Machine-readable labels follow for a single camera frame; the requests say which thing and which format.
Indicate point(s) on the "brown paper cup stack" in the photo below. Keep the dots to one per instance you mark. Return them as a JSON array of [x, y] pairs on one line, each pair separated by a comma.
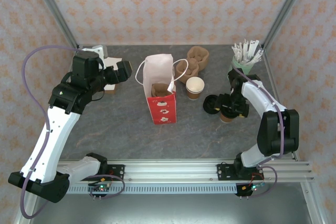
[[195, 89]]

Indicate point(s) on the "white napkin stack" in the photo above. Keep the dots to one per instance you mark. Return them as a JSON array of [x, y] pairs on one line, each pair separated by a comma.
[[113, 62]]

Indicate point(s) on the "black plastic lid stack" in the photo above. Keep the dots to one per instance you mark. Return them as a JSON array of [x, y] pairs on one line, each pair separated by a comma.
[[208, 106]]

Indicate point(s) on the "white wrapped straw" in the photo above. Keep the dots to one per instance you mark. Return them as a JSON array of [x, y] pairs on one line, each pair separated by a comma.
[[239, 51], [246, 49], [256, 47], [234, 52], [252, 49], [256, 57]]

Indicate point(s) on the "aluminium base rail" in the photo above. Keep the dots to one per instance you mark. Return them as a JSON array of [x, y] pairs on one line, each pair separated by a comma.
[[170, 172]]

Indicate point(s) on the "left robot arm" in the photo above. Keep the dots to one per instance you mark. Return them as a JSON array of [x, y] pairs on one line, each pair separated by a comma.
[[52, 142]]

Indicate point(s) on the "green straw holder cup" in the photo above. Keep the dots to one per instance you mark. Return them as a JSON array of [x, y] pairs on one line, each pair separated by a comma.
[[244, 68]]

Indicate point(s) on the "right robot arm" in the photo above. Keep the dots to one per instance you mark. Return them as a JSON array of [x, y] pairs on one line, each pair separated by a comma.
[[262, 98]]

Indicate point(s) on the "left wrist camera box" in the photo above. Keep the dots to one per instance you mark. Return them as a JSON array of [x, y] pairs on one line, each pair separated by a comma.
[[101, 49]]

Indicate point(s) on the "red and white gift bag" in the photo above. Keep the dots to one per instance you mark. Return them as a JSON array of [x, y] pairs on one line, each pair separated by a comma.
[[162, 111]]

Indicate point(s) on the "small circuit board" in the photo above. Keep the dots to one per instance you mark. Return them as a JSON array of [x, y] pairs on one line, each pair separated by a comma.
[[253, 187], [101, 188]]

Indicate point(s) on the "black plastic cup lid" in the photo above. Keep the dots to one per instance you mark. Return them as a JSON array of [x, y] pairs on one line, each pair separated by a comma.
[[229, 113]]

